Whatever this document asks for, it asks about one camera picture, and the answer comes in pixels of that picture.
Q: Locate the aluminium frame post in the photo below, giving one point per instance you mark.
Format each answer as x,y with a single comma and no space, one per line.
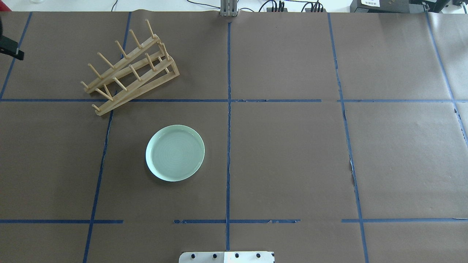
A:
229,8

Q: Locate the wooden plate rack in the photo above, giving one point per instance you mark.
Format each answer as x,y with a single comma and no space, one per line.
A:
143,69

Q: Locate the light green ceramic plate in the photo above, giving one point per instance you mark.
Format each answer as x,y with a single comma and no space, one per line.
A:
175,153

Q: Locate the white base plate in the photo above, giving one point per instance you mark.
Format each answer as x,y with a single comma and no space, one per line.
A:
228,257

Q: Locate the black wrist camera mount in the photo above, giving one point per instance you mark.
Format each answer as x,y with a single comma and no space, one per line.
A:
8,46

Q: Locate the black power strip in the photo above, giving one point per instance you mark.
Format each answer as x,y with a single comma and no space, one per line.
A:
279,6

